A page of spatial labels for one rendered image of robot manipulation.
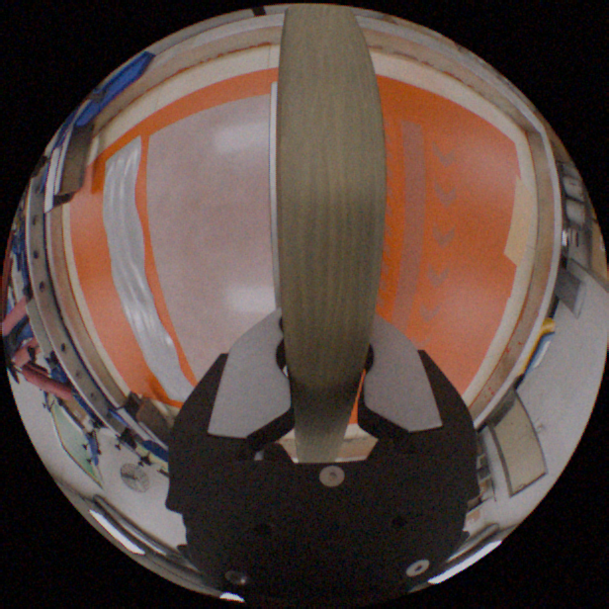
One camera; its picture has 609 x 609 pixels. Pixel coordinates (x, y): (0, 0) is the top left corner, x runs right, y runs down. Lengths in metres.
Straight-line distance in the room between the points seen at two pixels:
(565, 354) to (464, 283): 3.39
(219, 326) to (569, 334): 3.56
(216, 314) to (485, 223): 0.27
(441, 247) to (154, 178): 0.25
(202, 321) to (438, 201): 0.23
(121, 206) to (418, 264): 0.28
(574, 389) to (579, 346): 0.56
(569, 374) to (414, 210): 3.50
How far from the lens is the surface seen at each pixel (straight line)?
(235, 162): 0.17
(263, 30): 0.22
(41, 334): 0.55
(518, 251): 0.28
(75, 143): 0.31
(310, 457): 0.15
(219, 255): 0.17
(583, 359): 3.49
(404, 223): 0.17
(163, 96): 0.26
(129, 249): 0.23
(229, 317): 0.19
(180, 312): 0.22
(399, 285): 0.18
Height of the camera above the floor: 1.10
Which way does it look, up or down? 61 degrees down
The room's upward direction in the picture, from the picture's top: 176 degrees counter-clockwise
